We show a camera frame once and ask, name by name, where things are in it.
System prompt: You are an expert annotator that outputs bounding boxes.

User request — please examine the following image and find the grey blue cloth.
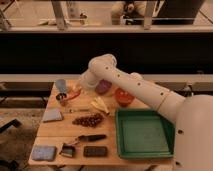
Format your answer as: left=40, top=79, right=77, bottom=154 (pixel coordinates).
left=42, top=108, right=63, bottom=122

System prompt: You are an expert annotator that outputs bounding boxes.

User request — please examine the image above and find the dark brown rectangular block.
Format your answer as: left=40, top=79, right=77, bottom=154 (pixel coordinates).
left=83, top=146, right=108, bottom=157

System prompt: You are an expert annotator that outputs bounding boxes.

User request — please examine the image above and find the yellow banana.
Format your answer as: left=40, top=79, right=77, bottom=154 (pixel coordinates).
left=91, top=97, right=110, bottom=115

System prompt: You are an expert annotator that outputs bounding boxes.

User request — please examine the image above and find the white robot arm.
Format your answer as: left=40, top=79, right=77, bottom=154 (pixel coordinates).
left=79, top=54, right=213, bottom=171

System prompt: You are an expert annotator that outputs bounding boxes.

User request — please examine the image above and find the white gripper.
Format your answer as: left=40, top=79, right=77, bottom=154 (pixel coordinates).
left=79, top=70, right=99, bottom=89

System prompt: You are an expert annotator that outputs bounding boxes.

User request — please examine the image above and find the black handled knife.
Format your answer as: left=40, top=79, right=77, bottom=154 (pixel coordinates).
left=77, top=134, right=107, bottom=142

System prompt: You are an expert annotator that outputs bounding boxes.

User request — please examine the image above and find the purple bowl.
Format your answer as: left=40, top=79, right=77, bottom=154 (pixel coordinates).
left=95, top=80, right=112, bottom=95

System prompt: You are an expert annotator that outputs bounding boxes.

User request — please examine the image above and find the light blue cup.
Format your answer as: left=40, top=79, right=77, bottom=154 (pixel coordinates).
left=55, top=79, right=67, bottom=93

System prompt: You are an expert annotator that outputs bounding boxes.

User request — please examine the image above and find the red bowl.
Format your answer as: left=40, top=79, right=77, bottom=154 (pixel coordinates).
left=115, top=88, right=135, bottom=107

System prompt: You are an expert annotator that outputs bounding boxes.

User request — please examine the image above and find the green tray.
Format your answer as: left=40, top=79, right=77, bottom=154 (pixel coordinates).
left=115, top=108, right=175, bottom=159

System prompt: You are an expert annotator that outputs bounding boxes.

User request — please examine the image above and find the small metal cup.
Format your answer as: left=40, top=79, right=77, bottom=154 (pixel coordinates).
left=56, top=93, right=67, bottom=106

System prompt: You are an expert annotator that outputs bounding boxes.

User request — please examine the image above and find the blue sponge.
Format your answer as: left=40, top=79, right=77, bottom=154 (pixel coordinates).
left=31, top=145, right=57, bottom=161

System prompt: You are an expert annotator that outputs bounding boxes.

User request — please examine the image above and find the bunch of dark grapes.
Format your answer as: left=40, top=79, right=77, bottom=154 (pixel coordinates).
left=72, top=113, right=104, bottom=128

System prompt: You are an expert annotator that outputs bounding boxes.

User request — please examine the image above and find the metal spoon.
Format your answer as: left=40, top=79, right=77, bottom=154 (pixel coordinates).
left=67, top=109, right=89, bottom=113

